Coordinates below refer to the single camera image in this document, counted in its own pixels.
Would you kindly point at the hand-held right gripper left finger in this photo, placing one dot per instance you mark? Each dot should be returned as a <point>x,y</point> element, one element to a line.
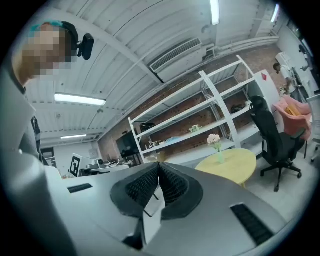
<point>140,190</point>

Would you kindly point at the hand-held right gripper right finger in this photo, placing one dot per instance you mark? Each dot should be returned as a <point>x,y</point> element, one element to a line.
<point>177,190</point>

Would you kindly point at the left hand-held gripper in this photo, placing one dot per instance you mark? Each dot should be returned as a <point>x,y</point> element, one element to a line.
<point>75,166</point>

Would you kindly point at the green vase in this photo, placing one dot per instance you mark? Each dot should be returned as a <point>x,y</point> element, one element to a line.
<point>220,158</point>

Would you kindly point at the pink artificial flowers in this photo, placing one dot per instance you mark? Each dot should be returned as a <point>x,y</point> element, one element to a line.
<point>214,140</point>

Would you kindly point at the ceiling tube light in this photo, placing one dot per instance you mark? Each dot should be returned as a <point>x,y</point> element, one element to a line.
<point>275,12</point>
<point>80,99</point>
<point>73,136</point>
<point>214,11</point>

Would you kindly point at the black cabinet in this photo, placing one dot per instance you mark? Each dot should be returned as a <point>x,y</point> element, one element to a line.
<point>127,147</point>

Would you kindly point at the blue plastic items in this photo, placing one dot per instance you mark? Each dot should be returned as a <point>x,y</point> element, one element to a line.
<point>174,140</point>

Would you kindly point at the person's grey shirt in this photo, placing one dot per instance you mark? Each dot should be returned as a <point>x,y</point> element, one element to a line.
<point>17,155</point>

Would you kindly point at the round yellow wooden table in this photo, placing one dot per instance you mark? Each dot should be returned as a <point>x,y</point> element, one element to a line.
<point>232,166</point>

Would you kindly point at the black bundle on shelf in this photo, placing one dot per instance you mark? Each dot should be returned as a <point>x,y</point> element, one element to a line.
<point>238,108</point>
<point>147,126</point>

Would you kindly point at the white metal shelving unit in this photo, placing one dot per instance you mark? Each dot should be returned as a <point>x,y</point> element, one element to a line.
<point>217,100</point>

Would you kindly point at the black office chair with headrest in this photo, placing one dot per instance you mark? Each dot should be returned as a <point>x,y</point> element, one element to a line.
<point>271,140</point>

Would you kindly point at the white cabinet with red mark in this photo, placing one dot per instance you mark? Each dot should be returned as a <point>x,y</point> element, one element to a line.
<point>262,92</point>

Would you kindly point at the white air conditioner unit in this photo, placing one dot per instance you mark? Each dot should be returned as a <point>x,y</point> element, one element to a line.
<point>177,58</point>

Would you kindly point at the pink cloth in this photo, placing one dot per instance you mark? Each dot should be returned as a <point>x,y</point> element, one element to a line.
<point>295,120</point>

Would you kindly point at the teal headband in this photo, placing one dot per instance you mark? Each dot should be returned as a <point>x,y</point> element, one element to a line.
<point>53,23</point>

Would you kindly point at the black head-worn camera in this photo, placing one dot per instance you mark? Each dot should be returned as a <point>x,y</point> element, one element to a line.
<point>86,46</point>

